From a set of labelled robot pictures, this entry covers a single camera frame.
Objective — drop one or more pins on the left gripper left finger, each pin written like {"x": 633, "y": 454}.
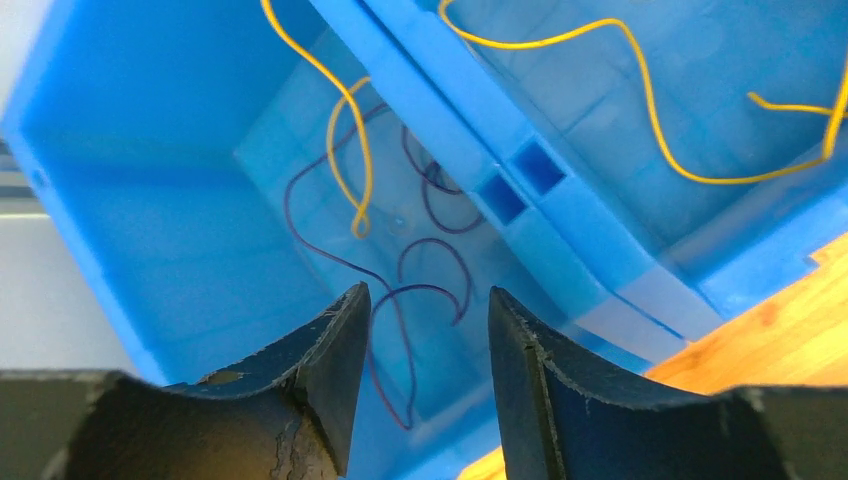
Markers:
{"x": 285, "y": 412}

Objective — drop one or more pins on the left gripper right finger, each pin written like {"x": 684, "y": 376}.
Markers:
{"x": 566, "y": 413}

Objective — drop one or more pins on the blue three-compartment bin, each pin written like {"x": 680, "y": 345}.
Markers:
{"x": 637, "y": 173}

